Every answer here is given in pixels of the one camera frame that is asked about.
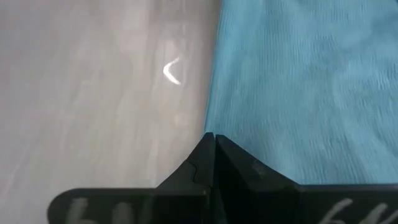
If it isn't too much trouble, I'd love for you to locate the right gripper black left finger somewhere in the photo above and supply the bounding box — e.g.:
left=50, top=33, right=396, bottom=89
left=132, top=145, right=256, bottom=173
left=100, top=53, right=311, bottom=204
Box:
left=46, top=132, right=216, bottom=224

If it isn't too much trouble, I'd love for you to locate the blue microfiber towel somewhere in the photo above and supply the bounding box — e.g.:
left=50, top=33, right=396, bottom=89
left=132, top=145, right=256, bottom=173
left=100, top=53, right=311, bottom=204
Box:
left=203, top=0, right=398, bottom=186

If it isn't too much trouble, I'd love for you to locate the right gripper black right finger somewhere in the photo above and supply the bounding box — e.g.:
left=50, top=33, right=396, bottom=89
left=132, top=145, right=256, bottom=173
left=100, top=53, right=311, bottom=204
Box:
left=215, top=134, right=398, bottom=224

